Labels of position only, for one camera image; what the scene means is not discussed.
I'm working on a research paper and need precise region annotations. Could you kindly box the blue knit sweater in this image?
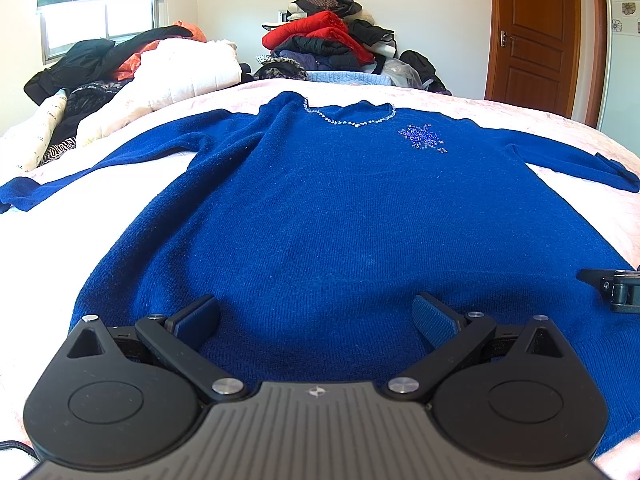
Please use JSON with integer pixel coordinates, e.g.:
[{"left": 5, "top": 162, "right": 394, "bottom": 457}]
[{"left": 0, "top": 90, "right": 640, "bottom": 460}]

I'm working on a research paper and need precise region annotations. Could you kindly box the dark clothes pile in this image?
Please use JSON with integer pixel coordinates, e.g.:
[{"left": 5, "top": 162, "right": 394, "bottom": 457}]
[{"left": 241, "top": 0, "right": 450, "bottom": 96}]

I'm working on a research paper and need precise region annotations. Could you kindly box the pink bed blanket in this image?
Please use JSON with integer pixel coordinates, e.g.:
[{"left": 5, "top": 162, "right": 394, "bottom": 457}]
[{"left": 0, "top": 78, "right": 640, "bottom": 480}]

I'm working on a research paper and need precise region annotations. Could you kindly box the glass sliding wardrobe door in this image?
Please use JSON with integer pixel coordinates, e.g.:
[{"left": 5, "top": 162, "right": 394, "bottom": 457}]
[{"left": 600, "top": 0, "right": 639, "bottom": 155}]

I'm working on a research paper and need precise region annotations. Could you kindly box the white patterned quilt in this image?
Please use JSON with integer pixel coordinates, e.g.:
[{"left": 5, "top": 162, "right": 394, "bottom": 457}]
[{"left": 1, "top": 89, "right": 67, "bottom": 174}]

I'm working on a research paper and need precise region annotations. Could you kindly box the white puffer jacket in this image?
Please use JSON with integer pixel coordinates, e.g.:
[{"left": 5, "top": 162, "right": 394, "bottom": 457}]
[{"left": 76, "top": 38, "right": 242, "bottom": 148}]

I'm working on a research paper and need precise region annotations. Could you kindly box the orange garment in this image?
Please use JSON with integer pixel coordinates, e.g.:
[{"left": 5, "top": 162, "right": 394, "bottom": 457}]
[{"left": 110, "top": 19, "right": 208, "bottom": 83}]

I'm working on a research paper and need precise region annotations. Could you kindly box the brown wooden door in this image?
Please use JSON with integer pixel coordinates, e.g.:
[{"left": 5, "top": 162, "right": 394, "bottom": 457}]
[{"left": 485, "top": 0, "right": 608, "bottom": 128}]

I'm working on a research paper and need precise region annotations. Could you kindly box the light blue knit blanket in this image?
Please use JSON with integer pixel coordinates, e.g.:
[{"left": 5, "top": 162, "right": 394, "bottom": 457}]
[{"left": 307, "top": 70, "right": 393, "bottom": 86}]

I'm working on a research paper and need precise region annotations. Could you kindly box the black jacket on bed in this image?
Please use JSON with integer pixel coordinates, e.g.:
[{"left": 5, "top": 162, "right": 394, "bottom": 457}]
[{"left": 24, "top": 25, "right": 193, "bottom": 105}]

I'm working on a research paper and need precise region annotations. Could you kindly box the red garment on pile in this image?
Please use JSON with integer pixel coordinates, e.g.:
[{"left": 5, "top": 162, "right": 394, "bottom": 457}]
[{"left": 262, "top": 11, "right": 374, "bottom": 65}]

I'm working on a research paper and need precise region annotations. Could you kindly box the window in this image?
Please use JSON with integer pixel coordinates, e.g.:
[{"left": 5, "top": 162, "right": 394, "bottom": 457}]
[{"left": 38, "top": 0, "right": 164, "bottom": 64}]

